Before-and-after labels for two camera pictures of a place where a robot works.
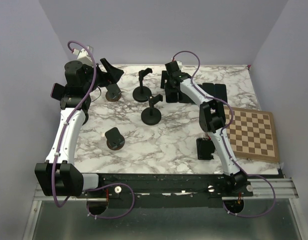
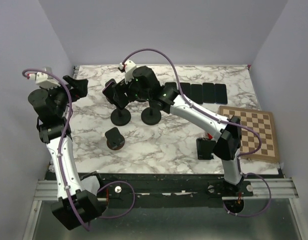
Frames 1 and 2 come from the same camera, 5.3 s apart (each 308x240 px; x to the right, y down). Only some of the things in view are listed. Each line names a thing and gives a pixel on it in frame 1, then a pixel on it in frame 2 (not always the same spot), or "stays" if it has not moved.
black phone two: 209,87 stays
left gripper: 113,74 → 80,88
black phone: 220,92 stays
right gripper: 164,76 → 119,90
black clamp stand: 152,116 stays
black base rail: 167,190 stays
